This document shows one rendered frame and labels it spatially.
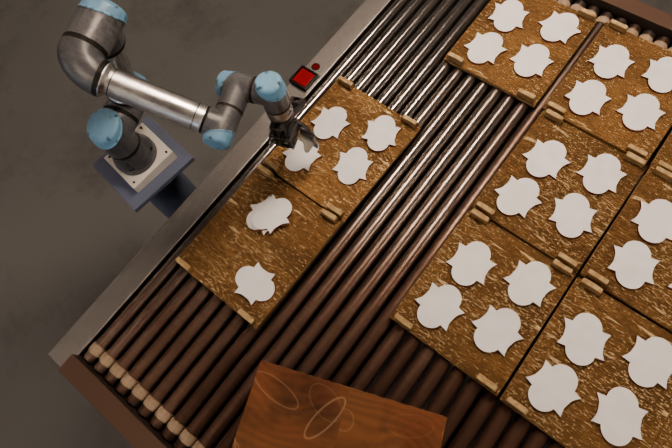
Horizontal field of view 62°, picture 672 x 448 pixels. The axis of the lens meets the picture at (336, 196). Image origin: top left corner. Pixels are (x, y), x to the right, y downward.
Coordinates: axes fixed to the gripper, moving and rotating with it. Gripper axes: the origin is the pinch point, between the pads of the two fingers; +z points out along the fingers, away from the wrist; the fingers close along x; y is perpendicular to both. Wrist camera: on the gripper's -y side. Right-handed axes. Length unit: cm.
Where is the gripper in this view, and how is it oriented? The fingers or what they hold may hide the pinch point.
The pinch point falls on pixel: (296, 141)
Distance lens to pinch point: 179.9
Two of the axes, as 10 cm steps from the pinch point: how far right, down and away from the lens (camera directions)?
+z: 1.2, 4.0, 9.1
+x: 9.5, 2.3, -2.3
